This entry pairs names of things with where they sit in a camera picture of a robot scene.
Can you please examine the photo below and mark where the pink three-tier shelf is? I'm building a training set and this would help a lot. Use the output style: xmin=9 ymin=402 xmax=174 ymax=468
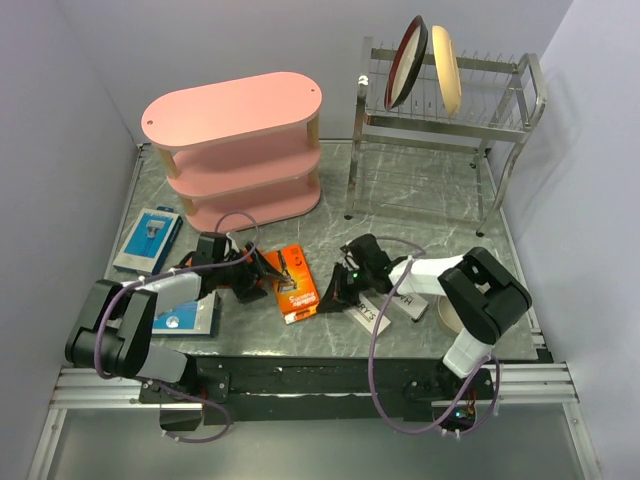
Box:
xmin=141 ymin=71 xmax=323 ymax=232

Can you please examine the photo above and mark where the dark red plate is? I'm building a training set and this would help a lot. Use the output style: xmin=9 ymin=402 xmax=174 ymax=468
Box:
xmin=384 ymin=15 xmax=429 ymax=111

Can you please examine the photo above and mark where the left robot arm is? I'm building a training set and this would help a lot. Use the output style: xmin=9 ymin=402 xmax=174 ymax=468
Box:
xmin=64 ymin=232 xmax=288 ymax=402

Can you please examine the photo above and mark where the metal dish rack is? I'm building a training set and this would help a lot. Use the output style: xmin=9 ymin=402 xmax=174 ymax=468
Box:
xmin=345 ymin=37 xmax=547 ymax=237

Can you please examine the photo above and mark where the white Harry's box left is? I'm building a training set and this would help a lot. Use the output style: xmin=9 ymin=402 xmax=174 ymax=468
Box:
xmin=344 ymin=295 xmax=380 ymax=335

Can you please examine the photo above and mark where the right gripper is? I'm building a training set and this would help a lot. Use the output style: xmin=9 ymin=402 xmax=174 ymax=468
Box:
xmin=318 ymin=261 xmax=374 ymax=312

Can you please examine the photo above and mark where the blue razor box upper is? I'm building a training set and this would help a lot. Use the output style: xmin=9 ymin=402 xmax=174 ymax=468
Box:
xmin=112 ymin=206 xmax=183 ymax=275

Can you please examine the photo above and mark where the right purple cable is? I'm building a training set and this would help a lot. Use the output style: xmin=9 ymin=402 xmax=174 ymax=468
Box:
xmin=367 ymin=236 xmax=501 ymax=437

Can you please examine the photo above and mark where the beige bowl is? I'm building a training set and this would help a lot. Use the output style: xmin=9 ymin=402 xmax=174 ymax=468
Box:
xmin=437 ymin=296 xmax=463 ymax=336

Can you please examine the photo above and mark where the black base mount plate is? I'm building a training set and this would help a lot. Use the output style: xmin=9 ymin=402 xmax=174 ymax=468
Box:
xmin=131 ymin=356 xmax=516 ymax=431

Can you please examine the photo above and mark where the aluminium rail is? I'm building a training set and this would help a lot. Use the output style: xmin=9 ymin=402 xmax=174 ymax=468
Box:
xmin=50 ymin=364 xmax=579 ymax=409

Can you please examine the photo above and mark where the blue Harry's razor box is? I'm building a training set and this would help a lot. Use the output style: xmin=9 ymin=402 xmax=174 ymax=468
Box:
xmin=152 ymin=292 xmax=220 ymax=338

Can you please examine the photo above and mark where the white harry's box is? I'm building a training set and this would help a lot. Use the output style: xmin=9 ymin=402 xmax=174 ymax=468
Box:
xmin=344 ymin=295 xmax=380 ymax=335
xmin=391 ymin=294 xmax=429 ymax=323

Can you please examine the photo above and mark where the cream yellow plate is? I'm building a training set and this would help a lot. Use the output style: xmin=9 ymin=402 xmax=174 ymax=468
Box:
xmin=432 ymin=25 xmax=462 ymax=118

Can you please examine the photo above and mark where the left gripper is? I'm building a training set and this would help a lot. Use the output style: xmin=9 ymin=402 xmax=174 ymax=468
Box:
xmin=214 ymin=241 xmax=283 ymax=302

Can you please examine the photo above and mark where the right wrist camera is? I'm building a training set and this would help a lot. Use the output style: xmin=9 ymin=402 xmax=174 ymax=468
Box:
xmin=340 ymin=243 xmax=363 ymax=270

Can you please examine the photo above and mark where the white Harry's box right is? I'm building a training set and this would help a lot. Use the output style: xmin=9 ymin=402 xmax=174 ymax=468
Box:
xmin=391 ymin=294 xmax=429 ymax=323

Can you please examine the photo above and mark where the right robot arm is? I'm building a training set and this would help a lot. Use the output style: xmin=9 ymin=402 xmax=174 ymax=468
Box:
xmin=317 ymin=233 xmax=533 ymax=398

